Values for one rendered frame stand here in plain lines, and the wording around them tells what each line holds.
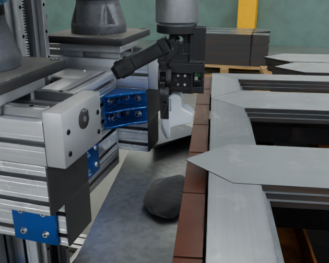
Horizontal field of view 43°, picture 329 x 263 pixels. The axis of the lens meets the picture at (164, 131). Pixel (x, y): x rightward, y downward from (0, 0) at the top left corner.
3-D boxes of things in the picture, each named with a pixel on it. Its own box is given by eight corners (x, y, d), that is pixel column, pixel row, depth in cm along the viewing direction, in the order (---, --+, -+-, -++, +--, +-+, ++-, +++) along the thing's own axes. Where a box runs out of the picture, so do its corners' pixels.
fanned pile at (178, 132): (196, 118, 156) (196, 108, 155) (190, 162, 120) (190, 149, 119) (163, 117, 158) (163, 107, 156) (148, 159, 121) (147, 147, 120)
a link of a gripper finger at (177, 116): (192, 144, 77) (193, 96, 74) (160, 143, 77) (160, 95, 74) (192, 138, 80) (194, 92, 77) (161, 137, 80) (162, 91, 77)
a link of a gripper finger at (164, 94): (168, 121, 74) (168, 73, 71) (159, 121, 74) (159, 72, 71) (169, 113, 79) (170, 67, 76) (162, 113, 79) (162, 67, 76)
